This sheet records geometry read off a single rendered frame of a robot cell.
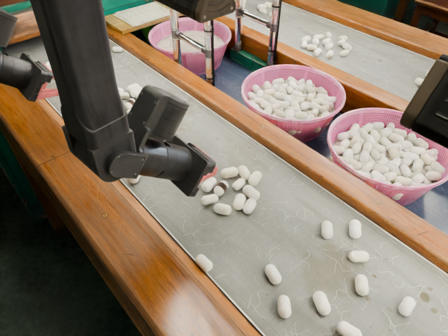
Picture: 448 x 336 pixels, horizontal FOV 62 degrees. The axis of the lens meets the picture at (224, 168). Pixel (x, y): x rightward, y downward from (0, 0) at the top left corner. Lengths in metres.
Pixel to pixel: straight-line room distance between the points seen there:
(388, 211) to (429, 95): 0.34
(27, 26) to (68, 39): 0.93
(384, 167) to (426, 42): 0.62
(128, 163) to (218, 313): 0.25
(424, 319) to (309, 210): 0.25
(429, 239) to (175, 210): 0.45
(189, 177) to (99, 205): 0.21
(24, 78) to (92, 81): 0.42
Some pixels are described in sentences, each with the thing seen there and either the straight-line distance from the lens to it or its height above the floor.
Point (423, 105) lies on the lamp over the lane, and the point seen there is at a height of 1.07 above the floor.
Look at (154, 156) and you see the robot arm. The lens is 0.53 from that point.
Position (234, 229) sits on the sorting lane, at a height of 0.74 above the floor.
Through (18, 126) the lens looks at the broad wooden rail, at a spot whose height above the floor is 0.76.
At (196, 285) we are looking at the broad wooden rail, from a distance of 0.60.
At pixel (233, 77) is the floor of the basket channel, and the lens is 1.22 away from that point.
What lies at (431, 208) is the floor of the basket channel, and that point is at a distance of 0.92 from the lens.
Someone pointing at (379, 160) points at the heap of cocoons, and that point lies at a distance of 0.88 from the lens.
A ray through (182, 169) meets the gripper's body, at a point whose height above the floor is 0.89.
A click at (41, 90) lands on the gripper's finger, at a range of 0.85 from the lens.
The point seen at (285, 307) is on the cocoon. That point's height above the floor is 0.76.
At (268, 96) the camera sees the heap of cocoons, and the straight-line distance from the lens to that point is 1.01.
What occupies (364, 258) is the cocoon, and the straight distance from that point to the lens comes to 0.67.
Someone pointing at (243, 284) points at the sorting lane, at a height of 0.74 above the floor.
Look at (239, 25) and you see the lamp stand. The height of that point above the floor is 0.80.
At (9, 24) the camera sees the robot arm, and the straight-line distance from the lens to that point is 0.80.
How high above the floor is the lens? 1.29
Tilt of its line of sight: 44 degrees down
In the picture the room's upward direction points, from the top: straight up
